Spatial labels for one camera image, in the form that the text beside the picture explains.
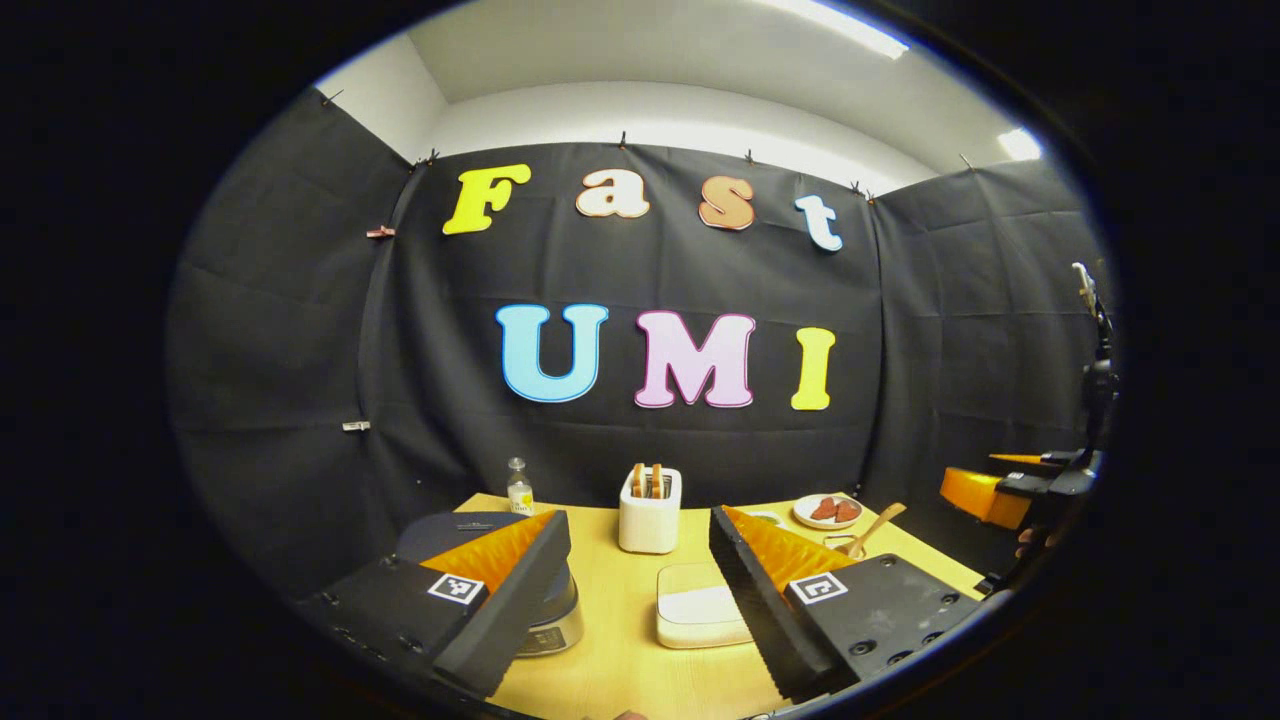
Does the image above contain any white toaster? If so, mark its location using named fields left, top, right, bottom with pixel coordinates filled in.
left=618, top=465, right=684, bottom=555

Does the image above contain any wooden spoon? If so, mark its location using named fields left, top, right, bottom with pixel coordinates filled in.
left=838, top=502, right=908, bottom=557

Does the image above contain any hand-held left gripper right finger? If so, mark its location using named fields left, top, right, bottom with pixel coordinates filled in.
left=708, top=505, right=986, bottom=706

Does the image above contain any white round plate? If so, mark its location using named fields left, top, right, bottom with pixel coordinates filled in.
left=792, top=493, right=864, bottom=531

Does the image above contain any black rice cooker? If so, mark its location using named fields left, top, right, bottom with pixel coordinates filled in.
left=395, top=511, right=586, bottom=658

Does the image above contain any white rice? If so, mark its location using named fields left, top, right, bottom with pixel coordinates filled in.
left=663, top=585, right=746, bottom=626

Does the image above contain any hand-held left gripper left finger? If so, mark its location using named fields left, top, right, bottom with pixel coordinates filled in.
left=295, top=508, right=573, bottom=699

